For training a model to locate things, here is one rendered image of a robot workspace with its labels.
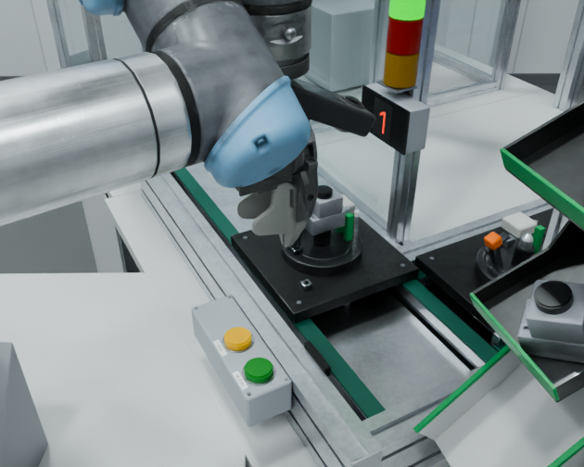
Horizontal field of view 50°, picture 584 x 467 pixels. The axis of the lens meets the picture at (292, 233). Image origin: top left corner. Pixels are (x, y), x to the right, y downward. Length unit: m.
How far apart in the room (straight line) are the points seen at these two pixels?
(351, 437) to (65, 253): 2.20
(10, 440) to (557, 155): 0.70
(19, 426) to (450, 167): 1.15
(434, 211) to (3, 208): 1.17
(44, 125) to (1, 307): 0.92
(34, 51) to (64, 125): 4.32
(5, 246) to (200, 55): 2.67
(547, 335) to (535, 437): 0.18
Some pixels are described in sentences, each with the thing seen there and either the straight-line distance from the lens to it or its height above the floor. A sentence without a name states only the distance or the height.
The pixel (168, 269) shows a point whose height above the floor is 0.86.
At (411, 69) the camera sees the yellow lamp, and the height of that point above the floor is 1.29.
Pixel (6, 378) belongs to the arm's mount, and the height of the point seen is 1.03.
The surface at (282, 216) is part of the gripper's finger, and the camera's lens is 0.62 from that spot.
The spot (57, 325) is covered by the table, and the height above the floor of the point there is 0.86.
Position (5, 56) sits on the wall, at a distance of 4.75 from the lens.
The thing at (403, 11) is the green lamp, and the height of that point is 1.37.
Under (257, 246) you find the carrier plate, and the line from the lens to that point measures 1.10.
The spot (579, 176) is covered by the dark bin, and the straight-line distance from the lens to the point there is 0.55.
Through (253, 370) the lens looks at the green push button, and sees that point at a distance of 0.87.
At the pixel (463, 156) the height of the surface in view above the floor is 0.86.
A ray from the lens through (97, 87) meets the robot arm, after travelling 0.37.
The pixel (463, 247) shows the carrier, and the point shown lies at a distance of 1.13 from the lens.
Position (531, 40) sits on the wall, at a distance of 4.65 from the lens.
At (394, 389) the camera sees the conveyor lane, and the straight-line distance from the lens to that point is 0.93.
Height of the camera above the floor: 1.61
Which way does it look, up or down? 35 degrees down
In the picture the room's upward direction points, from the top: straight up
